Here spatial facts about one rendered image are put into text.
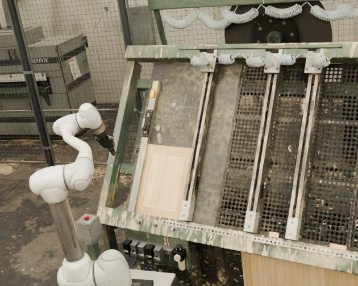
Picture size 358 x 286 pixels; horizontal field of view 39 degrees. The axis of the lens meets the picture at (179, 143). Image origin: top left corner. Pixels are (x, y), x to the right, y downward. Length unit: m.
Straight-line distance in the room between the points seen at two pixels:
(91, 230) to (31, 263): 1.60
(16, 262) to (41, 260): 0.24
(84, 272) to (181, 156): 1.06
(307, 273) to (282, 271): 0.17
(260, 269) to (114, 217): 1.06
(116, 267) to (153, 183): 0.85
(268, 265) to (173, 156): 0.96
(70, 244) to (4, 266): 2.31
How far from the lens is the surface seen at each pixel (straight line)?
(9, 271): 5.00
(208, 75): 3.48
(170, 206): 3.42
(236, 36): 3.89
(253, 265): 3.53
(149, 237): 3.47
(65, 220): 2.76
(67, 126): 3.08
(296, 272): 3.43
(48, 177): 2.64
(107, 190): 3.68
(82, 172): 2.60
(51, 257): 5.01
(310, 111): 3.14
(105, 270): 2.88
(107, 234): 3.75
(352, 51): 3.18
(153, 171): 3.53
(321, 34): 3.69
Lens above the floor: 2.61
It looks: 22 degrees down
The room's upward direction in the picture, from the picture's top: 8 degrees counter-clockwise
